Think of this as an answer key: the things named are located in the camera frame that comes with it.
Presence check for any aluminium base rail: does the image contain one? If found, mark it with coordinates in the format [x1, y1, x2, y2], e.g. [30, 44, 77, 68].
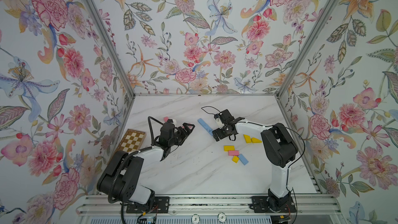
[76, 194, 343, 217]

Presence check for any aluminium frame post left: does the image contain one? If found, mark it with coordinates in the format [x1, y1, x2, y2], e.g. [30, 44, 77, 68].
[83, 0, 135, 99]

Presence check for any aluminium frame post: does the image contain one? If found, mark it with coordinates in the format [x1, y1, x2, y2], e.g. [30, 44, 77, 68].
[275, 0, 339, 100]
[83, 0, 135, 99]

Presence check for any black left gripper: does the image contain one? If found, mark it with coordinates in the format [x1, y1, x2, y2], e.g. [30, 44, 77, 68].
[167, 123, 195, 148]

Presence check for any aluminium frame post right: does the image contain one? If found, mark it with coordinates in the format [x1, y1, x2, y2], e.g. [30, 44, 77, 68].
[275, 0, 339, 100]

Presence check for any yellow angled block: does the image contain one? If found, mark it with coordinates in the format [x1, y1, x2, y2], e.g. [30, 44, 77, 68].
[244, 135, 252, 143]

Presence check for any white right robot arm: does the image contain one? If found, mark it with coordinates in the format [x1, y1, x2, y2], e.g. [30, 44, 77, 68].
[212, 110, 298, 212]

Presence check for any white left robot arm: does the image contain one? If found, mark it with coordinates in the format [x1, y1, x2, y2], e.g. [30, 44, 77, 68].
[96, 119, 195, 208]

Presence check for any light blue long block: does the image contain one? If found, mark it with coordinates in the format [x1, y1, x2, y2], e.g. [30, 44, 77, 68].
[198, 118, 211, 131]

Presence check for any yellow upright block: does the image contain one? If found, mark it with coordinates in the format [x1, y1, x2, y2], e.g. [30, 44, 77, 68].
[223, 145, 235, 151]

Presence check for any small yellow cube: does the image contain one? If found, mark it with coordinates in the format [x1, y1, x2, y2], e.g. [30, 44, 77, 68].
[232, 156, 239, 163]

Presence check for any wooden chessboard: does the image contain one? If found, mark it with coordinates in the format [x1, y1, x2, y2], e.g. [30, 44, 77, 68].
[116, 129, 147, 153]

